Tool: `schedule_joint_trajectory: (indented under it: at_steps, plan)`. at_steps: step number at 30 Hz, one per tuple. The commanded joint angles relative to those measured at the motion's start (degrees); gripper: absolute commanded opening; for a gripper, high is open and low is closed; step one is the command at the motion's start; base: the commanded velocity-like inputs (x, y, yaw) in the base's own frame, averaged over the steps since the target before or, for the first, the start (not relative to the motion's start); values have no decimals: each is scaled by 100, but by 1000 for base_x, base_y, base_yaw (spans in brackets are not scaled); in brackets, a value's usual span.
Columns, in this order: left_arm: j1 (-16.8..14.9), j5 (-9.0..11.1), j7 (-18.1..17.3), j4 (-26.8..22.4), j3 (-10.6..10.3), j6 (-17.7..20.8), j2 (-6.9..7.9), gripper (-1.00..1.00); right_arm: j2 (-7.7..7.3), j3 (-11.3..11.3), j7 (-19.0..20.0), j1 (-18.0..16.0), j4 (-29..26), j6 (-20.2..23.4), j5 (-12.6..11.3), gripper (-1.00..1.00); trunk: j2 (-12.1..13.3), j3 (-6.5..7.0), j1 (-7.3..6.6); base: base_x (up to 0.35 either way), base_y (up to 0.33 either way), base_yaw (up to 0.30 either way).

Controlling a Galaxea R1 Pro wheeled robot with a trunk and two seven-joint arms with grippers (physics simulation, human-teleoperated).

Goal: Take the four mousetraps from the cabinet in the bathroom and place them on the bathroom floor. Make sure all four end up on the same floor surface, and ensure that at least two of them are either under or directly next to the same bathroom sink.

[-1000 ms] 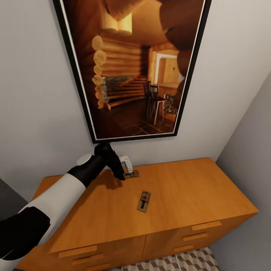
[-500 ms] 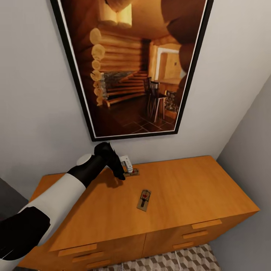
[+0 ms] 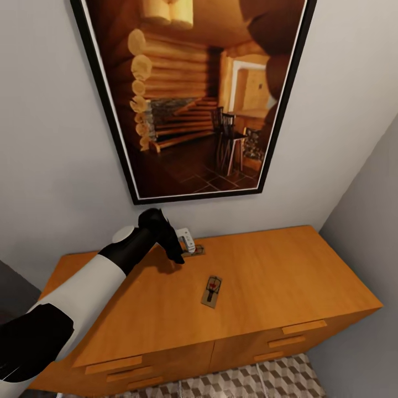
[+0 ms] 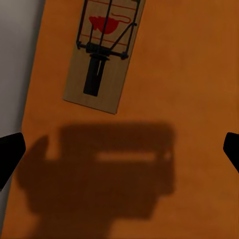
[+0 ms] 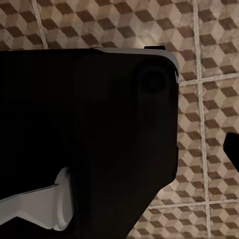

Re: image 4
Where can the mousetrap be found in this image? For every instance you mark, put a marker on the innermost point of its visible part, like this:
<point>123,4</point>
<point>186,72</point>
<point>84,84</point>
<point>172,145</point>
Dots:
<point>102,51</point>

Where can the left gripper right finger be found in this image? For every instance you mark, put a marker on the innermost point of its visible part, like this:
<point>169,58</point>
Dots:
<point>231,148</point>

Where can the cabinet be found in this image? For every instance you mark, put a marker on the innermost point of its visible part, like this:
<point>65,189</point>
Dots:
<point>157,168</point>

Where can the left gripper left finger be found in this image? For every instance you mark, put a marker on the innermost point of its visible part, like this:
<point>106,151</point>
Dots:
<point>12,148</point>

